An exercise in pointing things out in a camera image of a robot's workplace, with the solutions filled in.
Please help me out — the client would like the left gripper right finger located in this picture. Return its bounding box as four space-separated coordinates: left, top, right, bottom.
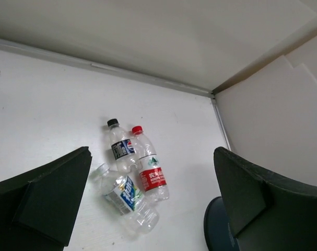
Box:
214 147 317 250

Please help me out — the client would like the dark blue round bin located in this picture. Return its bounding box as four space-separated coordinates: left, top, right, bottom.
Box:
204 197 240 251

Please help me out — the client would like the clear bottle red cap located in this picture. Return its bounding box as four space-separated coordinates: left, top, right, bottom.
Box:
132 125 170 203

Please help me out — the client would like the clear bottle blue white label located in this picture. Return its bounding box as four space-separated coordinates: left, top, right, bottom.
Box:
95 164 160 234

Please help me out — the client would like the clear bottle black cap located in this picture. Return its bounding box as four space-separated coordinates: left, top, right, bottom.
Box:
107 118 136 173

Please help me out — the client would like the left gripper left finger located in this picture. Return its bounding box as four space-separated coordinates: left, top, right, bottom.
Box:
0 146 92 250

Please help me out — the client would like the aluminium table edge rail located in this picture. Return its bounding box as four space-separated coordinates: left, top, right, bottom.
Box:
0 39 232 150

